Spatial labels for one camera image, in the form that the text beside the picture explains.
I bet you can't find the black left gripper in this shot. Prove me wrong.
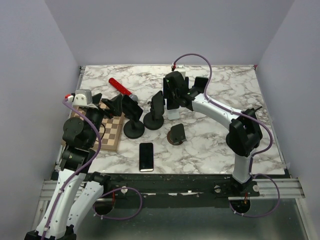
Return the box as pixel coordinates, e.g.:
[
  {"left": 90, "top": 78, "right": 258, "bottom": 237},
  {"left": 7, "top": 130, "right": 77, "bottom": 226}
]
[{"left": 84, "top": 93, "right": 123, "bottom": 146}]

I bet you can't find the blue-edged black phone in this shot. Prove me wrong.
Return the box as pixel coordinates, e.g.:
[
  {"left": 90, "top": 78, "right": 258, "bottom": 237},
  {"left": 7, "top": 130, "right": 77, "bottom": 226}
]
[{"left": 165, "top": 91, "right": 180, "bottom": 110}]

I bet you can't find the black phone dark case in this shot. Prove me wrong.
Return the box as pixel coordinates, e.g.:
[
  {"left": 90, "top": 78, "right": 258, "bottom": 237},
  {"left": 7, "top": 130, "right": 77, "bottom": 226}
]
[{"left": 193, "top": 76, "right": 209, "bottom": 94}]

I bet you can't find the black round-base stand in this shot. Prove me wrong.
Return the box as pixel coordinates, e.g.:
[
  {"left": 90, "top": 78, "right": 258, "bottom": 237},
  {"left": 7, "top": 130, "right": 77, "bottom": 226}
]
[
  {"left": 123, "top": 119, "right": 145, "bottom": 139},
  {"left": 143, "top": 102, "right": 164, "bottom": 131},
  {"left": 225, "top": 105, "right": 263, "bottom": 151}
]

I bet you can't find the pink-edged black phone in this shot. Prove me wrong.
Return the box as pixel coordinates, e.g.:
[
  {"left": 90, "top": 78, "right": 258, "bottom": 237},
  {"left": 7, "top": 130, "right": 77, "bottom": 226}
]
[{"left": 139, "top": 142, "right": 154, "bottom": 172}]

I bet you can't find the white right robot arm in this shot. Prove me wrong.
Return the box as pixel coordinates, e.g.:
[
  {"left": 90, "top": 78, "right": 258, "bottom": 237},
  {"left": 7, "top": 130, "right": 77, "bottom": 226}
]
[{"left": 163, "top": 71, "right": 263, "bottom": 196}]

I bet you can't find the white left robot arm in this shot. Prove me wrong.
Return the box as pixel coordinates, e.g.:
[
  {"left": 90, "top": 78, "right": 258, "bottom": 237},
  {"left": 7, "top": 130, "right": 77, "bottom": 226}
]
[{"left": 25, "top": 90, "right": 123, "bottom": 240}]

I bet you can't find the white folding phone stand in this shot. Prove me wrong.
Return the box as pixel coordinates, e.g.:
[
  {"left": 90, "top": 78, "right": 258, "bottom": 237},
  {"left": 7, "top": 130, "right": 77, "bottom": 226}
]
[{"left": 167, "top": 109, "right": 180, "bottom": 121}]

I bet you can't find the black stand on wooden base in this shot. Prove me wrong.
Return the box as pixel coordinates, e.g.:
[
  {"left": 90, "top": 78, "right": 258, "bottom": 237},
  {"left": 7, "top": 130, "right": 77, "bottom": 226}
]
[{"left": 167, "top": 123, "right": 187, "bottom": 146}]

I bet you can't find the wooden chessboard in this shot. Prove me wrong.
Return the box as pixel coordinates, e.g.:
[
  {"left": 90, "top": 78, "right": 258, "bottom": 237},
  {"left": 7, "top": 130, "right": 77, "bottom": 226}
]
[{"left": 70, "top": 100, "right": 125, "bottom": 152}]

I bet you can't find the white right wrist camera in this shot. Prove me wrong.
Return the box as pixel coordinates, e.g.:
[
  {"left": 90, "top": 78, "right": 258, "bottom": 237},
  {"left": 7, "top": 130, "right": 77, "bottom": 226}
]
[{"left": 171, "top": 64, "right": 186, "bottom": 78}]

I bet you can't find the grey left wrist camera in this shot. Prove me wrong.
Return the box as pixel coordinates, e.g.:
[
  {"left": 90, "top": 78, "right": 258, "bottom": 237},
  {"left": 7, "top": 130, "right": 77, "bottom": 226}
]
[{"left": 72, "top": 89, "right": 93, "bottom": 107}]

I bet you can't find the black front mounting rail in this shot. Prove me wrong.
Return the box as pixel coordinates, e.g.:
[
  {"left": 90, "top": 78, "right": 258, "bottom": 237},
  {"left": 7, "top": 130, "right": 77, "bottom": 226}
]
[{"left": 95, "top": 173, "right": 260, "bottom": 209}]

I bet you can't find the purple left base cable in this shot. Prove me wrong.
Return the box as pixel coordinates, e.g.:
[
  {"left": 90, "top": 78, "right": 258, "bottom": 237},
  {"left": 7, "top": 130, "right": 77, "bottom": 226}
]
[{"left": 92, "top": 187, "right": 144, "bottom": 221}]

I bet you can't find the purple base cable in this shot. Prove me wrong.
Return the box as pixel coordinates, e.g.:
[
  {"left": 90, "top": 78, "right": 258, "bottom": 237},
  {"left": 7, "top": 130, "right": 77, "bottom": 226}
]
[
  {"left": 92, "top": 187, "right": 144, "bottom": 221},
  {"left": 228, "top": 173, "right": 281, "bottom": 219}
]

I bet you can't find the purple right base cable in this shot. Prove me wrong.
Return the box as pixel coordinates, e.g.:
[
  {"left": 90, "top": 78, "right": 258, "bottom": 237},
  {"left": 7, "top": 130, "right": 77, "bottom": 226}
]
[{"left": 228, "top": 173, "right": 281, "bottom": 219}]

